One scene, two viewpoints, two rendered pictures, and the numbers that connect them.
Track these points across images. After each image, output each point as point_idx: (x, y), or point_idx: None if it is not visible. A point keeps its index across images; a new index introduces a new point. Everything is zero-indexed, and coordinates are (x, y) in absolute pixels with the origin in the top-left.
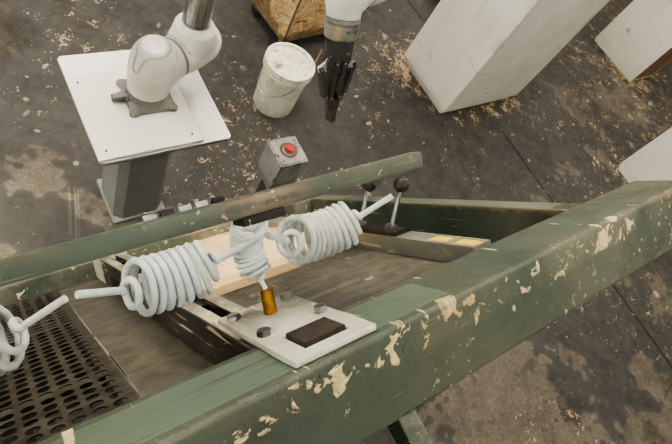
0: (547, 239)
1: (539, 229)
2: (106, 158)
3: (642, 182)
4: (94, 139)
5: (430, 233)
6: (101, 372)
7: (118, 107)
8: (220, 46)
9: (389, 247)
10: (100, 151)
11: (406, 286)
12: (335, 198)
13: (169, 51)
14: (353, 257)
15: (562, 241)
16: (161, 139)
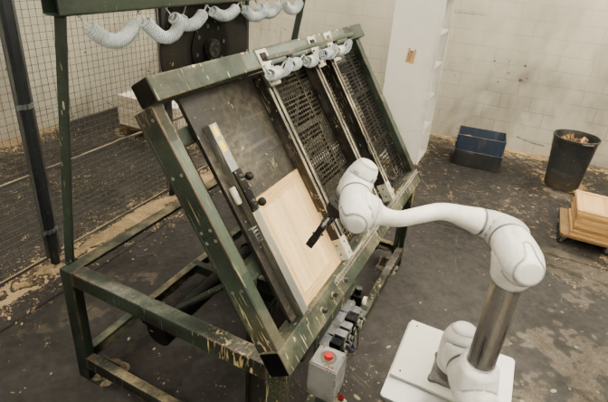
0: (214, 66)
1: (213, 76)
2: (411, 322)
3: (159, 92)
4: (429, 328)
5: (225, 158)
6: (297, 131)
7: None
8: (460, 400)
9: None
10: (418, 324)
11: (248, 68)
12: (269, 316)
13: (455, 332)
14: (248, 183)
15: (212, 61)
16: (407, 353)
